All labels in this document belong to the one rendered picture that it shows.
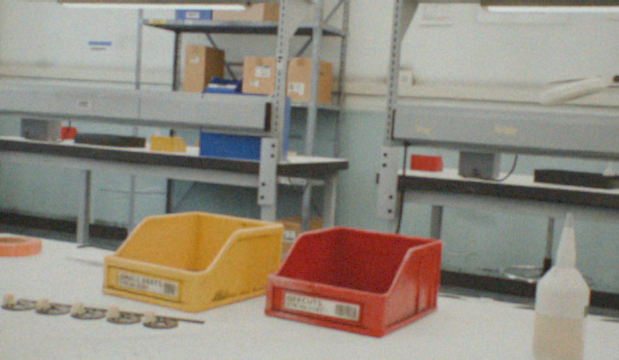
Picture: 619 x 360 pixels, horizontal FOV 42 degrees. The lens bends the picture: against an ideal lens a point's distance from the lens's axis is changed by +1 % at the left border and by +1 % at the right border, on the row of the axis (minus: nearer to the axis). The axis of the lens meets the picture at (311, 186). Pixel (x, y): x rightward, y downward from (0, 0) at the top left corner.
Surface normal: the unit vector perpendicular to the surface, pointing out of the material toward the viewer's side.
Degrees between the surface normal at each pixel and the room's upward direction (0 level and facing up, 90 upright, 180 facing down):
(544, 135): 90
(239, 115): 90
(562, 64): 90
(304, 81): 89
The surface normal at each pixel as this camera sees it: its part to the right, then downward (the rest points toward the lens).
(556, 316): -0.43, 0.04
